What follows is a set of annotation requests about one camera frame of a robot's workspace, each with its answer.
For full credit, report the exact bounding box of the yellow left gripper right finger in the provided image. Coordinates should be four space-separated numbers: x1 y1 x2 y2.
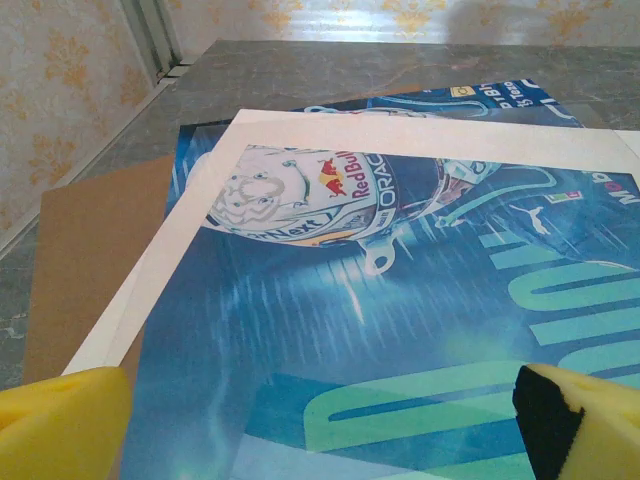
512 363 640 480

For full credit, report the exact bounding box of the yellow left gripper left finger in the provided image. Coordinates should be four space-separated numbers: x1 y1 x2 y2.
0 366 132 480

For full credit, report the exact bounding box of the brown cardboard backing board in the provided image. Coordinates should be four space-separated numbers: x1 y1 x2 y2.
22 153 176 480

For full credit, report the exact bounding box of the blue racing helmet photo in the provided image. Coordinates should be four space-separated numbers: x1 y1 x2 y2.
119 77 640 480

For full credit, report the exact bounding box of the white mat board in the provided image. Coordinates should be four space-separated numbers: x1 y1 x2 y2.
62 107 640 376

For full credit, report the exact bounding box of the aluminium upright post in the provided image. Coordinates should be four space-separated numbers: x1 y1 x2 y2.
121 0 185 76

